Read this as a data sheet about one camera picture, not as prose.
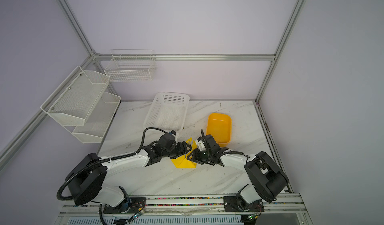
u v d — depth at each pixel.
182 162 0.87
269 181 0.44
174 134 0.82
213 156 0.68
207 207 0.74
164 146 0.66
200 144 0.83
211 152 0.70
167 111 1.15
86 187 0.42
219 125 1.04
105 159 0.47
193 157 0.78
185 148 0.77
